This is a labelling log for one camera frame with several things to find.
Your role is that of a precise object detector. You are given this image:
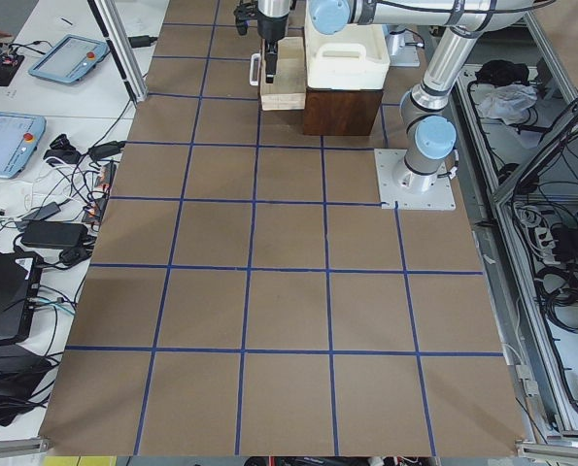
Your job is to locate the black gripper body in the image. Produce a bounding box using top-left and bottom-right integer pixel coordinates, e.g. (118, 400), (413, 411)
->
(234, 0), (289, 44)

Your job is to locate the wooden drawer white handle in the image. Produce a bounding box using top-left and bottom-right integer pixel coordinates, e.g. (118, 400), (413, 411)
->
(249, 36), (308, 113)

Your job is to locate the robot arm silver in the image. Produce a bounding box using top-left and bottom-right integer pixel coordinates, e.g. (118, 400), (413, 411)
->
(304, 1), (533, 194)

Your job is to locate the white plastic tray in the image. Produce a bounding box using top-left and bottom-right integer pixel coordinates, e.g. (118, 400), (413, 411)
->
(304, 15), (390, 90)

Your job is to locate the dark brown wooden cabinet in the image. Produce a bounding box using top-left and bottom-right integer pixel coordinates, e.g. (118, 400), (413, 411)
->
(303, 87), (384, 136)

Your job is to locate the blue teach pendant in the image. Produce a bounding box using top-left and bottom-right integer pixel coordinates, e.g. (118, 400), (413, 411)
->
(0, 112), (47, 179)
(28, 34), (110, 84)

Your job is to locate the black power adapter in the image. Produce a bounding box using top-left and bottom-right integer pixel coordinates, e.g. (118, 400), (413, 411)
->
(20, 220), (88, 250)

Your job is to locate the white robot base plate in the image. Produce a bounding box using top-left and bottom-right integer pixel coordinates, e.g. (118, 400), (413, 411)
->
(374, 149), (456, 211)

